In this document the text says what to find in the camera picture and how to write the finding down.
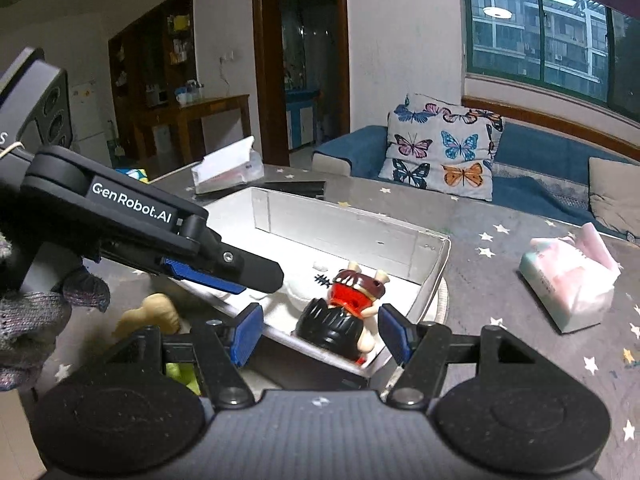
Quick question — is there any white tissue box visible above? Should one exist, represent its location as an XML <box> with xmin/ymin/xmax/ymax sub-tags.
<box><xmin>190</xmin><ymin>136</ymin><xmax>264</xmax><ymax>196</ymax></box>

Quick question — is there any blue cabinet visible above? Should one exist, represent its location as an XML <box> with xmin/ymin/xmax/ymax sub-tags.
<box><xmin>285</xmin><ymin>87</ymin><xmax>321</xmax><ymax>151</ymax></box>

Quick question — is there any blue sofa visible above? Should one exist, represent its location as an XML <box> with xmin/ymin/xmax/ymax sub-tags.
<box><xmin>311</xmin><ymin>122</ymin><xmax>640</xmax><ymax>243</ymax></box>

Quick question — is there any butterfly print pillow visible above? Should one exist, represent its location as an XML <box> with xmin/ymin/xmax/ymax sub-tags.
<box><xmin>377</xmin><ymin>93</ymin><xmax>505</xmax><ymax>203</ymax></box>

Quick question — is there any colourful packet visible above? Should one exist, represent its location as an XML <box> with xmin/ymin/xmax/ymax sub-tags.
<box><xmin>114</xmin><ymin>166</ymin><xmax>151</xmax><ymax>183</ymax></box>

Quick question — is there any white fridge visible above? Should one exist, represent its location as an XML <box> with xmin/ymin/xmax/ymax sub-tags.
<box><xmin>69</xmin><ymin>77</ymin><xmax>115</xmax><ymax>166</ymax></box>

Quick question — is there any beige toy figure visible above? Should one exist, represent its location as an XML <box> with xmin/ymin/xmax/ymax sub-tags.
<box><xmin>112</xmin><ymin>292</ymin><xmax>183</xmax><ymax>338</ymax></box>

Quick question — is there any green framed window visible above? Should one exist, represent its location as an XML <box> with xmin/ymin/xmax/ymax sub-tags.
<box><xmin>461</xmin><ymin>0</ymin><xmax>640</xmax><ymax>123</ymax></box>

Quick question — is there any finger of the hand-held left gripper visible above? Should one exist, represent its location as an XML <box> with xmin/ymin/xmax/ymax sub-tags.
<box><xmin>177</xmin><ymin>214</ymin><xmax>285</xmax><ymax>295</ymax></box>
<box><xmin>160</xmin><ymin>255</ymin><xmax>247</xmax><ymax>296</ymax></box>

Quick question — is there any red and black toy figure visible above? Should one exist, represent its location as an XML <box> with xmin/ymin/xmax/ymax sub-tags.
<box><xmin>292</xmin><ymin>261</ymin><xmax>392</xmax><ymax>367</ymax></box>

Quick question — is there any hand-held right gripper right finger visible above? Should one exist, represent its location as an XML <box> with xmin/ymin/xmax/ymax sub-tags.
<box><xmin>377</xmin><ymin>304</ymin><xmax>546</xmax><ymax>409</ymax></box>

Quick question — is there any green toy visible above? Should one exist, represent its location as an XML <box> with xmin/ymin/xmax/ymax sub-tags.
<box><xmin>165</xmin><ymin>362</ymin><xmax>201</xmax><ymax>396</ymax></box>

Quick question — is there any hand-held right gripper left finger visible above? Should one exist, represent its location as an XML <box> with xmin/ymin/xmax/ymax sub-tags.
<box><xmin>97</xmin><ymin>304</ymin><xmax>264</xmax><ymax>409</ymax></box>

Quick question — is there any wooden shelf cabinet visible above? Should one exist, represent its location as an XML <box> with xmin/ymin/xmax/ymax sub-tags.
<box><xmin>107</xmin><ymin>0</ymin><xmax>197</xmax><ymax>161</ymax></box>

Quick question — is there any grey star print tablecloth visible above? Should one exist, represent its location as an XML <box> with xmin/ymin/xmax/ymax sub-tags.
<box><xmin>20</xmin><ymin>162</ymin><xmax>640</xmax><ymax>480</ymax></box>

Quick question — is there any pink and teal tissue pack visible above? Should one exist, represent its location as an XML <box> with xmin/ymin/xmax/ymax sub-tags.
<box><xmin>518</xmin><ymin>222</ymin><xmax>622</xmax><ymax>335</ymax></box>

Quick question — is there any person's left hand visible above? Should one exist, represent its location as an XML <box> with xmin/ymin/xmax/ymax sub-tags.
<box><xmin>0</xmin><ymin>232</ymin><xmax>112</xmax><ymax>393</ymax></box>

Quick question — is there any grey pillow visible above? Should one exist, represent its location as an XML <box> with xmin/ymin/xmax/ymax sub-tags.
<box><xmin>588</xmin><ymin>157</ymin><xmax>640</xmax><ymax>242</ymax></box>

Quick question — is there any wooden side table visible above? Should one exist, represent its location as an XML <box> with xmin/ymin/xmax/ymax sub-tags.
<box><xmin>135</xmin><ymin>93</ymin><xmax>252</xmax><ymax>166</ymax></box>

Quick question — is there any white rectangular box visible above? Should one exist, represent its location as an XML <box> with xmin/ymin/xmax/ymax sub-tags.
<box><xmin>200</xmin><ymin>186</ymin><xmax>452</xmax><ymax>377</ymax></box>

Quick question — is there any dark wooden door frame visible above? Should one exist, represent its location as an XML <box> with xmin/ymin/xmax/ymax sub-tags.
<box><xmin>251</xmin><ymin>0</ymin><xmax>351</xmax><ymax>168</ymax></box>

